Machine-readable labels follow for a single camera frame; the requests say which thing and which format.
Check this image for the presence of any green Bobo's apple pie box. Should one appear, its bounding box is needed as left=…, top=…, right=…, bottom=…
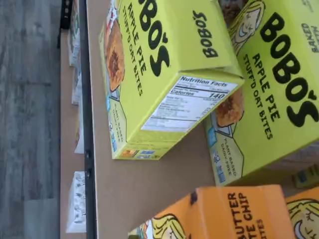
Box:
left=98, top=0, right=245, bottom=160
left=203, top=0, right=319, bottom=187

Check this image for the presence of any brown wooden shelf board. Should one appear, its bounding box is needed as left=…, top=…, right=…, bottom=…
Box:
left=59, top=29, right=87, bottom=239
left=86, top=0, right=319, bottom=239

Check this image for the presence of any black metal shelf beam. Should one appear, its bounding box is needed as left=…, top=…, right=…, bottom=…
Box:
left=79, top=0, right=97, bottom=239

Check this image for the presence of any yellow label granola box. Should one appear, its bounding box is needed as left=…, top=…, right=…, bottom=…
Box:
left=73, top=116, right=86, bottom=154

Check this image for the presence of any blue label granola box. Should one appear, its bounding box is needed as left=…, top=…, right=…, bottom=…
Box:
left=71, top=68, right=83, bottom=106

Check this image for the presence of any orange Bobo's peanut butter box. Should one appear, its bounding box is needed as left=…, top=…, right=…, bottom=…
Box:
left=127, top=184, right=297, bottom=239
left=285, top=188, right=319, bottom=239

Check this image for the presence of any white patterned box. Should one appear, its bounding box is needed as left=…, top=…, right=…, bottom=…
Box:
left=65, top=170, right=87, bottom=234

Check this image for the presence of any gray label granola box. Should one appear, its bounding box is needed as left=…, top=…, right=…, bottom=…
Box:
left=67, top=0, right=82, bottom=67

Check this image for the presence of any black perforated shelf upright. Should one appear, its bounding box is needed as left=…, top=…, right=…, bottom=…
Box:
left=56, top=0, right=73, bottom=48

